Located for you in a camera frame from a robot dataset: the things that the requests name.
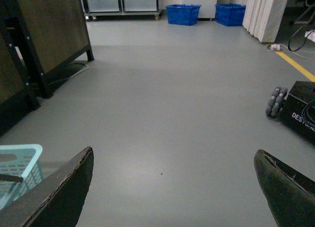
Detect dark wooden display stand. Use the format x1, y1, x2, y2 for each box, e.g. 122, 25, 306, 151
0, 0, 94, 133

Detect light blue plastic basket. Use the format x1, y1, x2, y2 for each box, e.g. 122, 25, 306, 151
0, 144, 44, 209

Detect black cable loop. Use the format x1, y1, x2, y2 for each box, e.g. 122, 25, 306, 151
287, 26, 311, 52

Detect white folded panels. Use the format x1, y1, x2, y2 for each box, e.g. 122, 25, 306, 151
243, 0, 288, 43

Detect white power strip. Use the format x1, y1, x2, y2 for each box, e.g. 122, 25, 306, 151
267, 43, 281, 52

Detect blue crate left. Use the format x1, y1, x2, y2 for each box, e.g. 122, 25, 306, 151
166, 4, 201, 26

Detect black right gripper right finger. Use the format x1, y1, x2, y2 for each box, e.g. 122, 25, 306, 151
253, 149, 315, 227

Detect glass door refrigerator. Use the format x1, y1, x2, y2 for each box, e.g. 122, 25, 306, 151
81, 0, 162, 21

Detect blue crate right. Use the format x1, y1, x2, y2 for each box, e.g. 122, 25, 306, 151
216, 3, 246, 27

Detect blue crate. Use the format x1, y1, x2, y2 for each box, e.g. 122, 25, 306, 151
166, 4, 201, 26
216, 3, 246, 27

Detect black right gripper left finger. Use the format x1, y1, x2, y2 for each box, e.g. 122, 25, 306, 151
0, 147, 94, 227

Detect grey mecanum wheel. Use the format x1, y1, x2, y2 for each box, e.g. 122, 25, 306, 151
265, 87, 288, 118

